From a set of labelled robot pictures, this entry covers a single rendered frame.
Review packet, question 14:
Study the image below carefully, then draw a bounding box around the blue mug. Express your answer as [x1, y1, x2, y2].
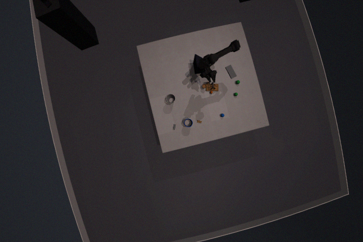
[184, 119, 193, 127]

